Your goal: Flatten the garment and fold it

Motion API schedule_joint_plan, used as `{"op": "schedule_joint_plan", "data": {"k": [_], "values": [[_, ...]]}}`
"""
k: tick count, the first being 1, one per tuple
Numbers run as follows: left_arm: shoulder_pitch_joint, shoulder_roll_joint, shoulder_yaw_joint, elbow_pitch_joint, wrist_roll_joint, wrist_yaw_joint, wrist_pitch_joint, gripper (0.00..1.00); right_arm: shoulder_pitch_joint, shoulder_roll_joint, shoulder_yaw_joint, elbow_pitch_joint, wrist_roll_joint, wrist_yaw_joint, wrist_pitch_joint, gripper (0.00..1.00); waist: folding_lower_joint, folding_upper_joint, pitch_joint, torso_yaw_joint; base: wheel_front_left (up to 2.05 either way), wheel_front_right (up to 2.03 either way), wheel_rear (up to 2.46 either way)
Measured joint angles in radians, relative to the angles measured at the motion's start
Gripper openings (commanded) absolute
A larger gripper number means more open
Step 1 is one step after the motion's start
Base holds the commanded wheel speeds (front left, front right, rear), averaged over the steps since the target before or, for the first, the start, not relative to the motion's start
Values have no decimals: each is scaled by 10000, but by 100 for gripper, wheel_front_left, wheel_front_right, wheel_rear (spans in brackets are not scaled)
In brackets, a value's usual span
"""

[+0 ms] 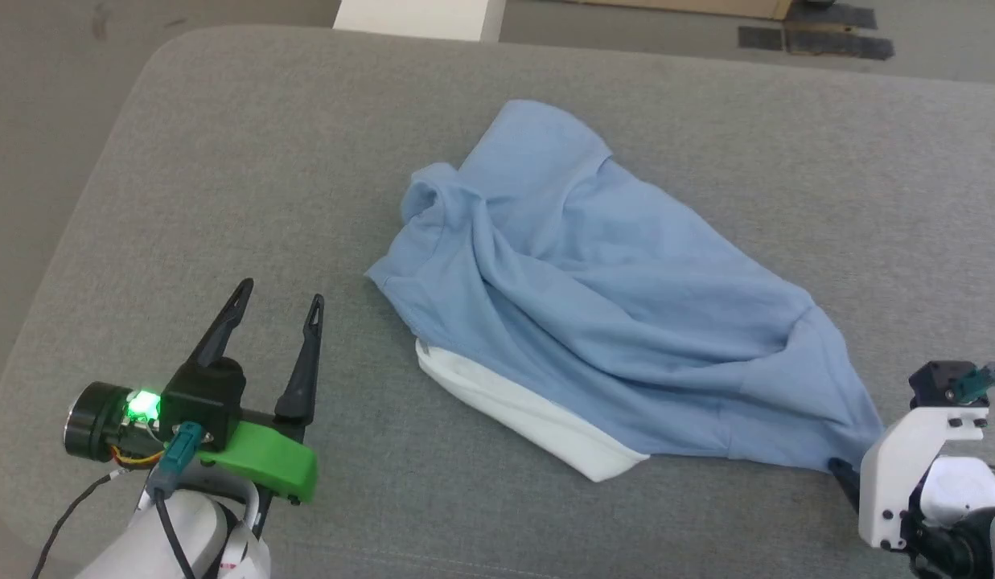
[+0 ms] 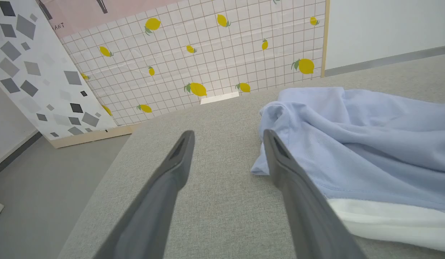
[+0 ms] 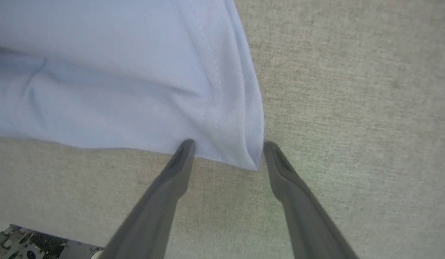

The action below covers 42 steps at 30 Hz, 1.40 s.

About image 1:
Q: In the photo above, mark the long black floor tape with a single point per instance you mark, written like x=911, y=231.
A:
x=819, y=42

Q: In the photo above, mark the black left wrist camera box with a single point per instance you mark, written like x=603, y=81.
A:
x=207, y=398

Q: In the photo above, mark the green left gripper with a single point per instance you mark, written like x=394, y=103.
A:
x=264, y=462

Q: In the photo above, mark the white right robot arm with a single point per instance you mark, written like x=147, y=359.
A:
x=964, y=498

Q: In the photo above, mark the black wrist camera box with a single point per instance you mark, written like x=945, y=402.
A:
x=207, y=398
x=939, y=386

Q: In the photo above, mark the light blue polo shirt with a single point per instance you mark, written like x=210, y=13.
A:
x=594, y=305

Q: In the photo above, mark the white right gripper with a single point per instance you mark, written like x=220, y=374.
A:
x=899, y=474

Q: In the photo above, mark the white rectangular box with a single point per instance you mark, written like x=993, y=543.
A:
x=417, y=16

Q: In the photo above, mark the short black floor tape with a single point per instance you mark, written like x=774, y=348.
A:
x=835, y=14

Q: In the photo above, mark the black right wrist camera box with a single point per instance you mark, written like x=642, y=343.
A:
x=939, y=386

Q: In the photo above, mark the grey fabric sofa seat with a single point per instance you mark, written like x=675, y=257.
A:
x=304, y=161

